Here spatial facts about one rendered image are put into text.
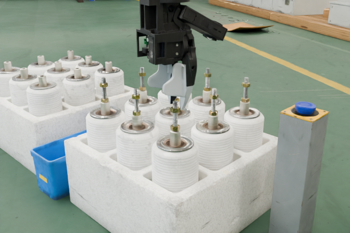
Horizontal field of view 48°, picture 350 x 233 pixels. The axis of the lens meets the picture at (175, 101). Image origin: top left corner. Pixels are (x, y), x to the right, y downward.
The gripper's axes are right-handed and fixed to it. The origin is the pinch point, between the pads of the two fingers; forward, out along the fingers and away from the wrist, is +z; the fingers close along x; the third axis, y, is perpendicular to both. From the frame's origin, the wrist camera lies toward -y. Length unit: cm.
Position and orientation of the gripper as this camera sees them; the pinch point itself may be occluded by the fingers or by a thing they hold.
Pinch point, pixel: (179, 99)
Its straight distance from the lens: 76.2
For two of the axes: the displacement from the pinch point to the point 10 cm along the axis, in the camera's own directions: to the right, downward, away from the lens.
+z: 0.0, 9.4, 3.4
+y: -8.5, 1.8, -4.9
